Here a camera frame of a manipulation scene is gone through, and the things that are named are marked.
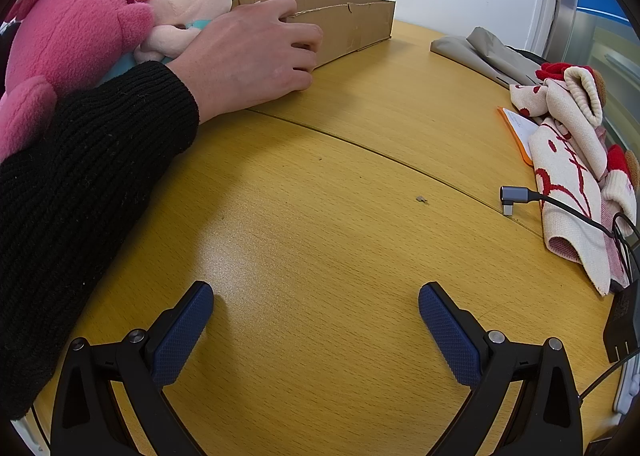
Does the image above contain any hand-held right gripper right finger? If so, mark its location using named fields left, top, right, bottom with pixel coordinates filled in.
left=419, top=282, right=583, bottom=456

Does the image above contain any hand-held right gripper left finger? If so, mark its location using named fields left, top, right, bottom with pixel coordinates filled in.
left=50, top=281, right=216, bottom=456

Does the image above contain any pink plush toy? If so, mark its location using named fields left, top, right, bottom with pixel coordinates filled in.
left=0, top=0, right=156, bottom=162

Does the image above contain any cardboard box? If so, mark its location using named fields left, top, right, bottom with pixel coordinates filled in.
left=231, top=0, right=396, bottom=93

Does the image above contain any person's left forearm black sleeve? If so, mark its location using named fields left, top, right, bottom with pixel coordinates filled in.
left=0, top=61, right=201, bottom=422

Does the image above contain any person's left hand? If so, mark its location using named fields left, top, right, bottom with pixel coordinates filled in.
left=165, top=0, right=325, bottom=126

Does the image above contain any black device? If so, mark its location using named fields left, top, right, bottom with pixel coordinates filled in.
left=602, top=281, right=640, bottom=363

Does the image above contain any white power strip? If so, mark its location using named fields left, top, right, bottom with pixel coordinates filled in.
left=612, top=358, right=640, bottom=413

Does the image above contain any orange envelope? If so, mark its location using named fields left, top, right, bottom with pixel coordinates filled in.
left=497, top=106, right=545, bottom=167

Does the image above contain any red and white knitted cloth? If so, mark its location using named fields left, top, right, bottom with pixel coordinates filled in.
left=510, top=61, right=640, bottom=297

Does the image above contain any grey cloth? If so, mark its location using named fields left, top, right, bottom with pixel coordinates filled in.
left=430, top=26, right=551, bottom=87

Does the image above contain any grey angled plug cable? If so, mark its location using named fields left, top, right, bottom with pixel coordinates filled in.
left=500, top=185, right=640, bottom=282

